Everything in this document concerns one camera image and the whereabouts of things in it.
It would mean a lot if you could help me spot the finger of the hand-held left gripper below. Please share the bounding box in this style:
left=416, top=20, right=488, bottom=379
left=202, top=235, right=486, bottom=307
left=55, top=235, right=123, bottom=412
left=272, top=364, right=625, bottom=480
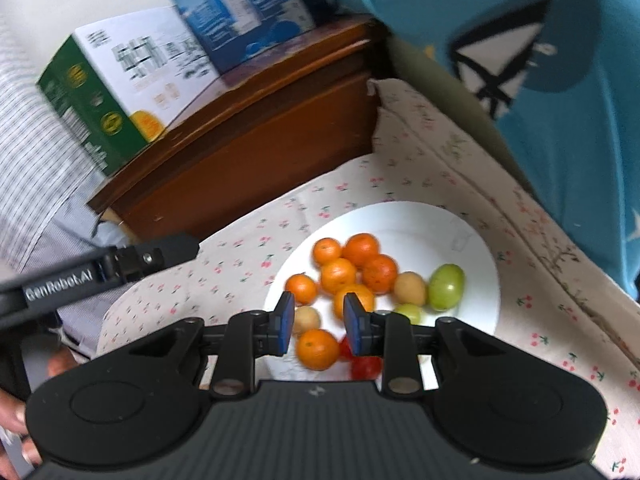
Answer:
left=106, top=233, right=202, bottom=285

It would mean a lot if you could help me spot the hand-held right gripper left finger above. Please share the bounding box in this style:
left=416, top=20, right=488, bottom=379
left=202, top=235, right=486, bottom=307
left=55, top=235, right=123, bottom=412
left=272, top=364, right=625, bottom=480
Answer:
left=132, top=291, right=297, bottom=398

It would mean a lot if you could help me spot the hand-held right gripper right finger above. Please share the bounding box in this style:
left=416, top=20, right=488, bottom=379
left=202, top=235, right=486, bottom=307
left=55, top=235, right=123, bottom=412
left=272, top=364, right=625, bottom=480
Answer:
left=343, top=292, right=506, bottom=397

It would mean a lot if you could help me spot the brown longan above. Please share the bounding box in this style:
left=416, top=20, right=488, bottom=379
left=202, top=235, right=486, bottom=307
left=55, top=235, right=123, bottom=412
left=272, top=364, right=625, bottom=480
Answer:
left=394, top=271, right=428, bottom=307
left=292, top=306, right=322, bottom=337

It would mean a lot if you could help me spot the green jujube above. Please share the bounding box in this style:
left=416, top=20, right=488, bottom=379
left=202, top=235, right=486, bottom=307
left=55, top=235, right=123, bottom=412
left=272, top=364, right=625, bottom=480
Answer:
left=427, top=263, right=466, bottom=311
left=394, top=303, right=423, bottom=326

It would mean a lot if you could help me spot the white ceramic plate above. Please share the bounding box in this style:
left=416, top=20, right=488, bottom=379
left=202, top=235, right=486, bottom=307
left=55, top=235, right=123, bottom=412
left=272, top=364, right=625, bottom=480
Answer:
left=262, top=201, right=502, bottom=386

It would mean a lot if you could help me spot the person's left hand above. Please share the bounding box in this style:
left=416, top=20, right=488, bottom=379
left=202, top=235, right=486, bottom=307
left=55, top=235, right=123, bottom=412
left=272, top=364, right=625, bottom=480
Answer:
left=0, top=349, right=77, bottom=467

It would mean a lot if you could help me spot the grey-blue waffle cloth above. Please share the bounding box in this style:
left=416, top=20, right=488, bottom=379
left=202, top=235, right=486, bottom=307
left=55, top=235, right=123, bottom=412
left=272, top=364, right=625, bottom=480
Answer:
left=50, top=185, right=136, bottom=361

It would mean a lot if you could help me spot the checkered cloth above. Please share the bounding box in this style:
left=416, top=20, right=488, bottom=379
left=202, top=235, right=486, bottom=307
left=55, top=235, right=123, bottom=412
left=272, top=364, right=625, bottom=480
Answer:
left=0, top=15, right=106, bottom=271

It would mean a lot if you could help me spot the brown wooden cabinet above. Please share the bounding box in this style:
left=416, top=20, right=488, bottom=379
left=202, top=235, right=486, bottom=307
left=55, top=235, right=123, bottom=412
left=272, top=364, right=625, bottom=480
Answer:
left=87, top=15, right=396, bottom=253

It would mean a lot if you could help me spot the green white carton box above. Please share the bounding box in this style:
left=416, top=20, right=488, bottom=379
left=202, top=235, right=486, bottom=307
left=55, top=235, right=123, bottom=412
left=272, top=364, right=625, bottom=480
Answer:
left=36, top=6, right=223, bottom=177

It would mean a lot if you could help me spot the cherry print tablecloth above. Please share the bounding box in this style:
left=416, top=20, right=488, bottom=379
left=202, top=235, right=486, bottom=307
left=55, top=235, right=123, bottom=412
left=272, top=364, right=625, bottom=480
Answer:
left=95, top=152, right=640, bottom=480

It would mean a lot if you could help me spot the beige floral cloth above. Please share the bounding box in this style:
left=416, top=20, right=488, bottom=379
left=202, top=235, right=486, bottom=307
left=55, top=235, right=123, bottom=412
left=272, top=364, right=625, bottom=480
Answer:
left=367, top=79, right=640, bottom=341

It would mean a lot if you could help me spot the blue white carton box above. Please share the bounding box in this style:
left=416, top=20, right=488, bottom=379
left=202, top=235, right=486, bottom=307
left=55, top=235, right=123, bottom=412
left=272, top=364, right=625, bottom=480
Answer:
left=165, top=0, right=333, bottom=75

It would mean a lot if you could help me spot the olive green cushion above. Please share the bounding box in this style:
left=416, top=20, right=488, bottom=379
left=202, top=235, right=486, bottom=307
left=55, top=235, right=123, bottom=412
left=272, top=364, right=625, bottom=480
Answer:
left=385, top=30, right=536, bottom=196

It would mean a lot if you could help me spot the blue printed cloth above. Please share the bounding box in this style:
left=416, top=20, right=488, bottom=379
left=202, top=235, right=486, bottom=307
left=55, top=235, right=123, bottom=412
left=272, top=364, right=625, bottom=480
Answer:
left=340, top=0, right=640, bottom=301

